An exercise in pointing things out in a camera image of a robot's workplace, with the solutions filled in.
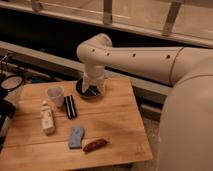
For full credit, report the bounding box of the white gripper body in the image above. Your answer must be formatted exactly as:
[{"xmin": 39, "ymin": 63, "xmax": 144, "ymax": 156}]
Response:
[{"xmin": 83, "ymin": 65, "xmax": 105, "ymax": 86}]

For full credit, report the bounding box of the dark ceramic bowl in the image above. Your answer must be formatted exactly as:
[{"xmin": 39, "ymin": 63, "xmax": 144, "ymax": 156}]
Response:
[{"xmin": 76, "ymin": 79, "xmax": 103, "ymax": 99}]

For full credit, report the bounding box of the round dark framed object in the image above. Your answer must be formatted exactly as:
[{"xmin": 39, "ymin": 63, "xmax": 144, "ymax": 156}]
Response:
[{"xmin": 1, "ymin": 75, "xmax": 24, "ymax": 91}]

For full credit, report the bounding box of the white squeeze bottle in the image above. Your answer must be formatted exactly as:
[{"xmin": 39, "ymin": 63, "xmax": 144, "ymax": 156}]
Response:
[{"xmin": 40, "ymin": 101, "xmax": 55, "ymax": 136}]

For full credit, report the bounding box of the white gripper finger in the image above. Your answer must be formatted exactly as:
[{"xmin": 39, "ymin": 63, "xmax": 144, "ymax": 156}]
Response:
[
  {"xmin": 97, "ymin": 85, "xmax": 105, "ymax": 94},
  {"xmin": 82, "ymin": 84, "xmax": 89, "ymax": 93}
]

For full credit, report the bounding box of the blue sponge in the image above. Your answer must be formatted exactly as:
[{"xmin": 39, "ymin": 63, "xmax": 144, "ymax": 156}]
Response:
[{"xmin": 68, "ymin": 126, "xmax": 84, "ymax": 149}]

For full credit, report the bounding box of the metal railing frame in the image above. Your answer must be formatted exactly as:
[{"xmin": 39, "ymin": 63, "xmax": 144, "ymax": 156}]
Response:
[{"xmin": 0, "ymin": 0, "xmax": 213, "ymax": 48}]

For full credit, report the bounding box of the black white striped block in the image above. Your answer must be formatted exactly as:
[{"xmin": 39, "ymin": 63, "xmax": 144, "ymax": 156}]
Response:
[{"xmin": 64, "ymin": 95, "xmax": 77, "ymax": 119}]

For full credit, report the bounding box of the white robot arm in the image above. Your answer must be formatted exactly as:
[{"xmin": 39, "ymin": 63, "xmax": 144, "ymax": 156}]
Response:
[{"xmin": 76, "ymin": 34, "xmax": 213, "ymax": 171}]

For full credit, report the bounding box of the red brown sausage toy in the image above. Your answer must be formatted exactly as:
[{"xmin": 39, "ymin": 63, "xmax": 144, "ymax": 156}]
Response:
[{"xmin": 83, "ymin": 139, "xmax": 108, "ymax": 153}]

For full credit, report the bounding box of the black device at left edge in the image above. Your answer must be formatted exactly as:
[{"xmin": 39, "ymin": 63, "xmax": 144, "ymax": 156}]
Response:
[{"xmin": 0, "ymin": 100, "xmax": 16, "ymax": 137}]

